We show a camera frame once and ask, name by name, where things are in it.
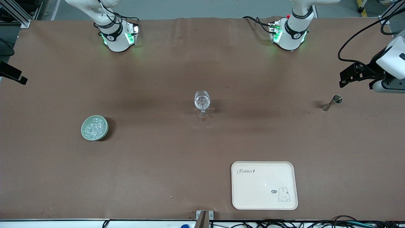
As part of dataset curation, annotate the metal jigger cup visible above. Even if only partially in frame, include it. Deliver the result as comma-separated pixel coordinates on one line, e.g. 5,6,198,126
321,95,343,111

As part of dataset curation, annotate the clear ice cubes pile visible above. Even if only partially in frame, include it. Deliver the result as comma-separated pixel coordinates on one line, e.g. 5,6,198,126
85,117,107,139

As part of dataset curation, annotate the clear wine glass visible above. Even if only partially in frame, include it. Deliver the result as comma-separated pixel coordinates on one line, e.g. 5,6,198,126
194,91,211,118

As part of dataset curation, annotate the green ceramic bowl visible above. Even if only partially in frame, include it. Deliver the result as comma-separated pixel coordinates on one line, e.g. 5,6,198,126
81,115,109,141

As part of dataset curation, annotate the cream rabbit print tray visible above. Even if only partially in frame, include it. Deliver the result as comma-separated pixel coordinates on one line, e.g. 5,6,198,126
231,161,298,210

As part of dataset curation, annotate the brown table cover sheet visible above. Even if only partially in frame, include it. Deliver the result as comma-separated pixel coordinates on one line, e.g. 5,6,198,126
0,16,405,221

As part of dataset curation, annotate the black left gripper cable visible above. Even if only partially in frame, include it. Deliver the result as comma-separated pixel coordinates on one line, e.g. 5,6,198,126
338,13,405,73

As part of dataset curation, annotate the aluminium frame profile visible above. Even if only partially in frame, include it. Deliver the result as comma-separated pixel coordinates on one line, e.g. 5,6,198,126
379,0,405,25
0,0,31,28

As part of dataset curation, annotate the black left base cable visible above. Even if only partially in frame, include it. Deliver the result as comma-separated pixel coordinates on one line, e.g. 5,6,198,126
242,16,274,34

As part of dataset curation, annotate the black base cable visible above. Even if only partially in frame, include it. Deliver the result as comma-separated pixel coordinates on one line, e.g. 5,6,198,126
95,0,140,26
242,16,274,34

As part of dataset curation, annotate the black right base cable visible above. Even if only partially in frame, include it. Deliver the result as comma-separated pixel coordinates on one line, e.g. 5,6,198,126
95,0,140,26

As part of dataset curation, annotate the black cable bundle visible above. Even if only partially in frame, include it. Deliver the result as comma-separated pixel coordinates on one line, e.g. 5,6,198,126
209,215,405,228

